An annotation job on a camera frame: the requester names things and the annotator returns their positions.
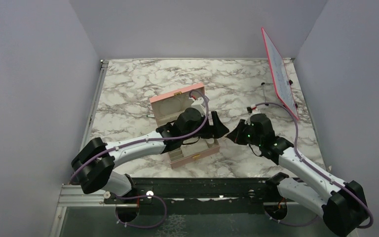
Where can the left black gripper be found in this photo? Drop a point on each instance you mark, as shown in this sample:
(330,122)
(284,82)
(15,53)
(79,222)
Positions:
(215,131)

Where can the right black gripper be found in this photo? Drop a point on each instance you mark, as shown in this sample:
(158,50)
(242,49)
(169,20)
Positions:
(236,135)

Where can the pink jewelry box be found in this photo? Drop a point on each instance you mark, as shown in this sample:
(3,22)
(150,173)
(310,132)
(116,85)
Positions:
(166,108)

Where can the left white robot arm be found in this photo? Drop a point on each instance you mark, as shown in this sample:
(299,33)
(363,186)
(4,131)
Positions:
(95,162)

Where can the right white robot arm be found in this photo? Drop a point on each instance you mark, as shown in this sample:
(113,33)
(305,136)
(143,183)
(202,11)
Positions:
(341,205)

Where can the beige watch pillow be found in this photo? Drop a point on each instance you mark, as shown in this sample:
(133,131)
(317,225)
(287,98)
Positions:
(210,143)

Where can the black metal base rail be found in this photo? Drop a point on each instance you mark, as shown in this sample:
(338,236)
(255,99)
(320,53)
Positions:
(182,196)

